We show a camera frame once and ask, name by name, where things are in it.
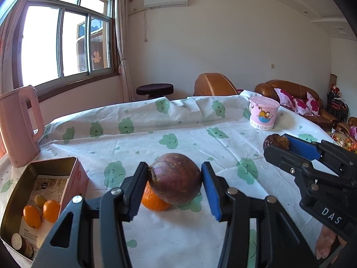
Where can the brown leather sofa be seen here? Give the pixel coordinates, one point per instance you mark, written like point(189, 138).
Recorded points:
point(290, 85)

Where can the dark round stool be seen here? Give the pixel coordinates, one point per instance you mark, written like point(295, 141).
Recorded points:
point(154, 88)

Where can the white air conditioner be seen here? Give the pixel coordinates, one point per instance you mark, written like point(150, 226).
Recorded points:
point(166, 0)

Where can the large floral pillow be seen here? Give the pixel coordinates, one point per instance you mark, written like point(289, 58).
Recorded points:
point(290, 100)

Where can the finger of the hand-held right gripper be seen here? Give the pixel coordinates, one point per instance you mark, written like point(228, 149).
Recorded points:
point(302, 148)
point(287, 160)

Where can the cluttered dark shelf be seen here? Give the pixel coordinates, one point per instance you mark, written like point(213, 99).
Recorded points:
point(337, 97)

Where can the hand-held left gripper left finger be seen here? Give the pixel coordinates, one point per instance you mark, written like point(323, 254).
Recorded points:
point(135, 195)

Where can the pink patterned curtain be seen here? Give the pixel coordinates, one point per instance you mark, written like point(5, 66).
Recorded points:
point(5, 61)

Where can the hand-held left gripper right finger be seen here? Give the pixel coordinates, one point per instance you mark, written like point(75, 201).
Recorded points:
point(213, 195)

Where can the white tablecloth with green clouds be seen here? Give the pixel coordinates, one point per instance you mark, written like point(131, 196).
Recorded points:
point(181, 122)

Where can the small orange kumquat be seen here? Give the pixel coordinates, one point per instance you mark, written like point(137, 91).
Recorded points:
point(31, 216)
point(51, 210)

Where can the round layered cake snack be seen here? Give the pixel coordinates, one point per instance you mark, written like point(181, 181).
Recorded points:
point(21, 243)

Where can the printed paper leaflet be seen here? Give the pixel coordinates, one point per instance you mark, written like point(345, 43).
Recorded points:
point(51, 184)

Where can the purple passion fruit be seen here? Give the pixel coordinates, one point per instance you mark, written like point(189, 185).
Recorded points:
point(175, 178)

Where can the orange mandarin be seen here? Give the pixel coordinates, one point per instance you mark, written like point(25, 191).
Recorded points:
point(153, 202)

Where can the colourful snack pile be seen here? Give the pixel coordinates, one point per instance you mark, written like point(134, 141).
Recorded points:
point(348, 141)

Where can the pink electric kettle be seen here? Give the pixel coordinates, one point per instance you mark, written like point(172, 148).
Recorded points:
point(16, 128)

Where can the sliding glass window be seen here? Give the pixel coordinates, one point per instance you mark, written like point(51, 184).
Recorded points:
point(41, 42)

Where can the pink metal tin box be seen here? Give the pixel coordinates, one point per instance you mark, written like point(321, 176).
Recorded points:
point(79, 178)

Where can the small yellow-green fruit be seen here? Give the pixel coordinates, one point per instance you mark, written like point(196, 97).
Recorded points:
point(40, 200)

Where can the pink cartoon cup with lid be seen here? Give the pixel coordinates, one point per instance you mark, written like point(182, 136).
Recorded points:
point(263, 114)

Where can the brown leather armchair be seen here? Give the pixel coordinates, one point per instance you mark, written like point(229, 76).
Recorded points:
point(214, 83)

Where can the person's right hand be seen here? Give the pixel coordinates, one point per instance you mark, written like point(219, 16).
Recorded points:
point(325, 243)

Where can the small floral pillow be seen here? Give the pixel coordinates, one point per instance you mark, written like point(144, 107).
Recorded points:
point(313, 104)

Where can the beige curtain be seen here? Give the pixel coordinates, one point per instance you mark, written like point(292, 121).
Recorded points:
point(122, 47)

